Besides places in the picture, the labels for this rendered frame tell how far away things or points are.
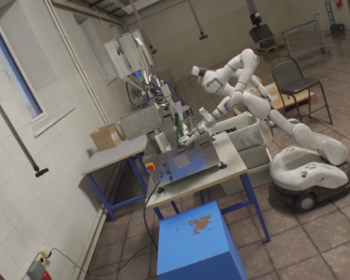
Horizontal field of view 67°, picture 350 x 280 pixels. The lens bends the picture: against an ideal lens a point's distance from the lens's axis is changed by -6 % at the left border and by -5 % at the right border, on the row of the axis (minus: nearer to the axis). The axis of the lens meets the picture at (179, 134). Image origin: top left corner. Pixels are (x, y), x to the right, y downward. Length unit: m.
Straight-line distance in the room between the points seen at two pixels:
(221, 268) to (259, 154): 1.47
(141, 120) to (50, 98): 2.62
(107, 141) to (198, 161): 1.95
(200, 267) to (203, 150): 0.74
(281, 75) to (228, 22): 8.74
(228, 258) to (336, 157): 1.41
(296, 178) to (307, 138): 0.34
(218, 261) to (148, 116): 0.97
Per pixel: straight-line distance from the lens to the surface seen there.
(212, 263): 1.61
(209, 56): 12.25
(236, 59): 1.88
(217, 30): 12.28
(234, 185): 2.98
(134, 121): 1.86
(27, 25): 4.35
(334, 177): 2.49
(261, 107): 2.19
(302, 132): 2.38
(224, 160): 2.07
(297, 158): 2.72
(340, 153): 2.62
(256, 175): 2.94
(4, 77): 3.95
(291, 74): 3.87
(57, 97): 4.27
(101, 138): 3.70
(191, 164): 1.93
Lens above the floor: 1.66
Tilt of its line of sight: 18 degrees down
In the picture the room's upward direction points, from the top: 24 degrees counter-clockwise
